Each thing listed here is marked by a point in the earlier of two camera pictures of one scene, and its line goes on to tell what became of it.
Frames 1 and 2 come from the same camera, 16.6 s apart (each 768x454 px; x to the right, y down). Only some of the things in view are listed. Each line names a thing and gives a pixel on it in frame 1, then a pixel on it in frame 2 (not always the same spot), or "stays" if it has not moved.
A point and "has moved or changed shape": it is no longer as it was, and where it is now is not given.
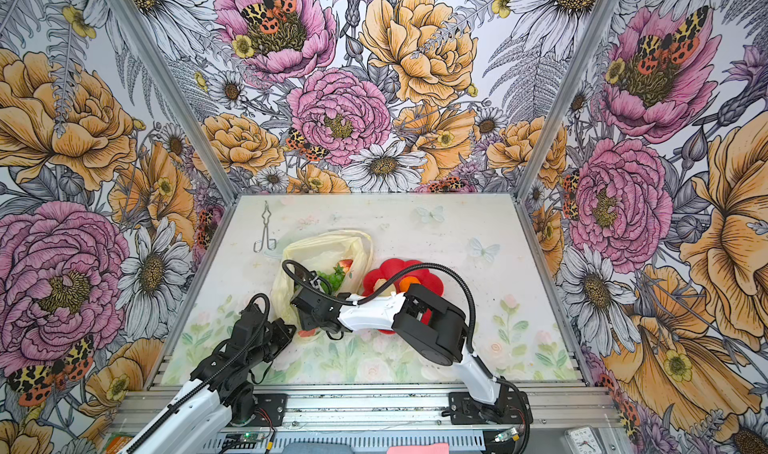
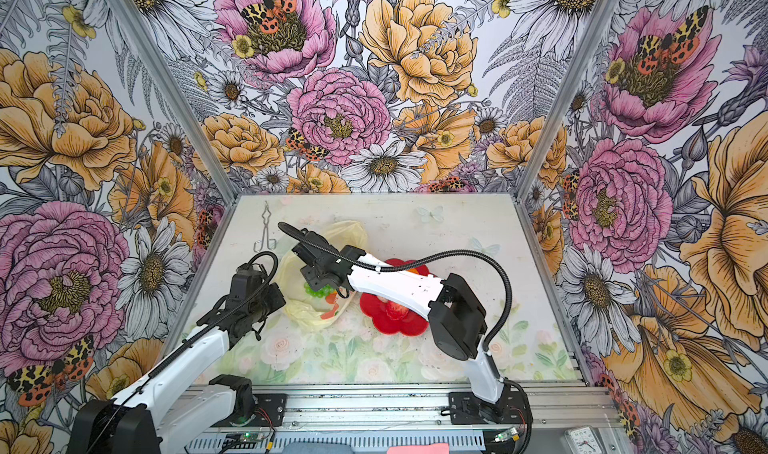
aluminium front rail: x=398 y=410 stays
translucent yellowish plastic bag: x=320 y=251 has moved or changed shape
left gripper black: x=279 y=329 to x=277 y=301
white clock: x=583 y=440 stays
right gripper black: x=305 y=319 to x=313 y=280
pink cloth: x=436 y=448 stays
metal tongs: x=271 y=242 stays
